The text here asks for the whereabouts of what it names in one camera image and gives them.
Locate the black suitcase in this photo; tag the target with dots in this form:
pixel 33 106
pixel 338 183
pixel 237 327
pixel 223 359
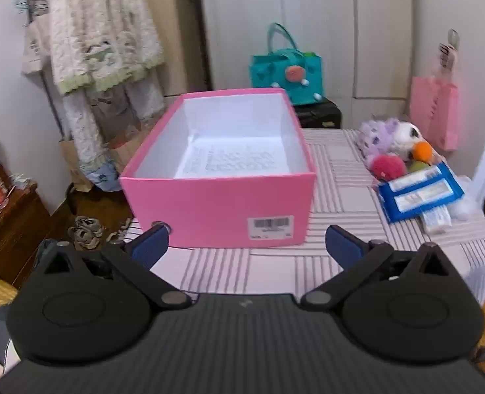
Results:
pixel 320 115

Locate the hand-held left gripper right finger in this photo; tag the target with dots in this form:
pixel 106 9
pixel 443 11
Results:
pixel 343 246

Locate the cream fluffy jacket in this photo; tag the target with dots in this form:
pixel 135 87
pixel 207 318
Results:
pixel 86 28

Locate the pink cardboard box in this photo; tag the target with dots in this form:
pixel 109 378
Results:
pixel 209 209

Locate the white fluffy plush toy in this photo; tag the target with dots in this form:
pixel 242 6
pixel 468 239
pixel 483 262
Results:
pixel 406 133

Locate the blue printed white bag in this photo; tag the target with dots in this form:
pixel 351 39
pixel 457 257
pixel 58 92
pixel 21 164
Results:
pixel 103 176

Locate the grey shoe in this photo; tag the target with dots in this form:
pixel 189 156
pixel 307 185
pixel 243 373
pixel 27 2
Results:
pixel 84 232
pixel 117 232

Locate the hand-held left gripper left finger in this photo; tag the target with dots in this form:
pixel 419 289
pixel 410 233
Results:
pixel 152 244

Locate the brown paper bag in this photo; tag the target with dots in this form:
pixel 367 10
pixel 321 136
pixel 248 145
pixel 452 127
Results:
pixel 125 147

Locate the blue wet wipes packet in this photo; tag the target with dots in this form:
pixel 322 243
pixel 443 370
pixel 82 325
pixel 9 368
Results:
pixel 421 193

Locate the teal felt handbag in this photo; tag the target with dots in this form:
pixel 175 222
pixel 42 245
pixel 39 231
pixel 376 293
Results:
pixel 275 74

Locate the cream fluffy pajama pants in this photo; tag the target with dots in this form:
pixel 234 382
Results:
pixel 82 131

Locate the white tissue packet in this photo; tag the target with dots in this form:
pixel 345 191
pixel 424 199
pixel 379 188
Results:
pixel 436 219

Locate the pink paper bag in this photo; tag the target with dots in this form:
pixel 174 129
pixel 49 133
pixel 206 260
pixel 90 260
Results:
pixel 435 111

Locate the green ball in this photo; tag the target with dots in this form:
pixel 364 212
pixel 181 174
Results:
pixel 418 167

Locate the white wardrobe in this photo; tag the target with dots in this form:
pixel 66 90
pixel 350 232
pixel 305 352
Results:
pixel 308 16

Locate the orange makeup sponge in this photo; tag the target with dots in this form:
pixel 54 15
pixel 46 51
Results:
pixel 423 152

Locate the purple plush toy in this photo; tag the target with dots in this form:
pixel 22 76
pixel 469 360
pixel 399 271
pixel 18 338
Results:
pixel 376 135

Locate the white cloth tote bag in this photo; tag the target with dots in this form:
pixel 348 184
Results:
pixel 35 49

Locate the pink pompom ball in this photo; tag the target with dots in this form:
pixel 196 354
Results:
pixel 388 167

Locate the wooden cabinet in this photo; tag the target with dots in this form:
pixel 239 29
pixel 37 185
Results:
pixel 16 230

